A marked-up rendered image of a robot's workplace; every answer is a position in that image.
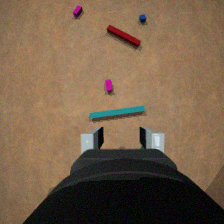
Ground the turquoise rod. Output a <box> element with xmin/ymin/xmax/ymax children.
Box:
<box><xmin>89</xmin><ymin>106</ymin><xmax>145</xmax><ymax>118</ymax></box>

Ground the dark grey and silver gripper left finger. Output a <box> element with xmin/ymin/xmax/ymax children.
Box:
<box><xmin>81</xmin><ymin>127</ymin><xmax>104</xmax><ymax>154</ymax></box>

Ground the red rod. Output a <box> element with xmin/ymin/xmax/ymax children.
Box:
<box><xmin>107</xmin><ymin>25</ymin><xmax>141</xmax><ymax>48</ymax></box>

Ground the small magenta block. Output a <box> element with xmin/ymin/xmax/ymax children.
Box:
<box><xmin>73</xmin><ymin>6</ymin><xmax>83</xmax><ymax>17</ymax></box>
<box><xmin>105</xmin><ymin>79</ymin><xmax>112</xmax><ymax>92</ymax></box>

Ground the small blue cube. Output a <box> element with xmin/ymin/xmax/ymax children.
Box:
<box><xmin>139</xmin><ymin>14</ymin><xmax>146</xmax><ymax>23</ymax></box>

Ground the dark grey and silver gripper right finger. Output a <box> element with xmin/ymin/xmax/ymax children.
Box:
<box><xmin>140</xmin><ymin>127</ymin><xmax>165</xmax><ymax>153</ymax></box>

